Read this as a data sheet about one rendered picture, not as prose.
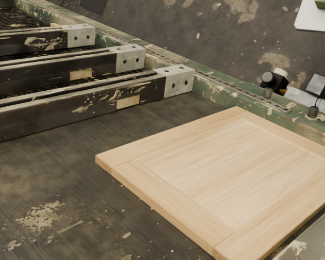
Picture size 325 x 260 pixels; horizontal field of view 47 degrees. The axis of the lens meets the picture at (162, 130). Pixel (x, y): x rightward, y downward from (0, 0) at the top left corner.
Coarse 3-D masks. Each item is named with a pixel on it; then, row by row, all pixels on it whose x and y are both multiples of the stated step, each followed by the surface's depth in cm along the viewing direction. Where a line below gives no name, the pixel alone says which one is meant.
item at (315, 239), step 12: (324, 216) 65; (312, 228) 61; (324, 228) 62; (300, 240) 59; (312, 240) 59; (324, 240) 59; (288, 252) 56; (300, 252) 56; (312, 252) 57; (324, 252) 57
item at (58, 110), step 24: (144, 72) 109; (168, 72) 111; (192, 72) 116; (24, 96) 85; (48, 96) 88; (72, 96) 88; (96, 96) 93; (120, 96) 99; (144, 96) 105; (168, 96) 112; (0, 120) 78; (24, 120) 82; (48, 120) 86; (72, 120) 91
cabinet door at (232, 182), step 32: (192, 128) 93; (224, 128) 95; (256, 128) 97; (96, 160) 77; (128, 160) 77; (160, 160) 79; (192, 160) 80; (224, 160) 82; (256, 160) 83; (288, 160) 85; (320, 160) 87; (160, 192) 69; (192, 192) 70; (224, 192) 71; (256, 192) 73; (288, 192) 73; (320, 192) 75; (192, 224) 62; (224, 224) 63; (256, 224) 64; (288, 224) 65; (224, 256) 57; (256, 256) 57
